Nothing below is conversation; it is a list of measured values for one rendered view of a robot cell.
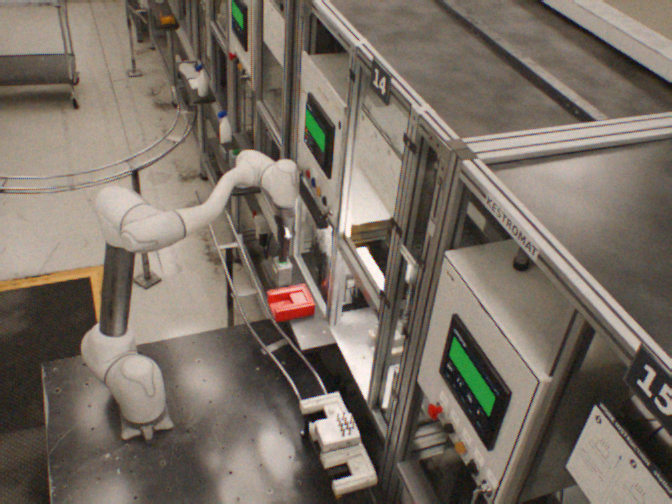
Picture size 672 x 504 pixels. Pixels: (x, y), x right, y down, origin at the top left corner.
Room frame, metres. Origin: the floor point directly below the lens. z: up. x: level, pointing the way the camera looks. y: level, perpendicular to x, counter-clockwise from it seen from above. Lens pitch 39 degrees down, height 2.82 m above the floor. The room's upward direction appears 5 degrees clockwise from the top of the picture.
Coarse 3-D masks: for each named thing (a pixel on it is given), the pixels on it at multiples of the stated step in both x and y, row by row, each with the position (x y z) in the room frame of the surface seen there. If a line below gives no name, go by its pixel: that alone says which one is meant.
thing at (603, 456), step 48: (480, 240) 1.27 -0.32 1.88; (528, 288) 1.10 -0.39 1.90; (576, 384) 0.91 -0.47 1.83; (624, 384) 0.83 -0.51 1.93; (432, 432) 1.26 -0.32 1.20; (576, 432) 0.87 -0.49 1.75; (624, 432) 0.79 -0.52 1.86; (432, 480) 1.21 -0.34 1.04; (528, 480) 0.93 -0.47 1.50; (576, 480) 0.82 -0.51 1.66; (624, 480) 0.75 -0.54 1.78
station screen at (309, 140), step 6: (306, 102) 2.20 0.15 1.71; (306, 108) 2.20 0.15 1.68; (312, 114) 2.14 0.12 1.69; (318, 120) 2.09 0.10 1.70; (306, 126) 2.19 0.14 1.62; (306, 132) 2.19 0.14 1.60; (324, 132) 2.03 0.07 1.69; (306, 138) 2.18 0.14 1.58; (312, 138) 2.13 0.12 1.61; (324, 138) 2.03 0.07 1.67; (306, 144) 2.18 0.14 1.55; (312, 144) 2.13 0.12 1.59; (318, 144) 2.07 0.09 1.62; (324, 144) 2.02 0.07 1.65; (312, 150) 2.12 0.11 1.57; (318, 150) 2.07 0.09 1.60; (324, 150) 2.02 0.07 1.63; (318, 156) 2.07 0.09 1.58; (324, 156) 2.02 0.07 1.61; (318, 162) 2.06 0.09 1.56
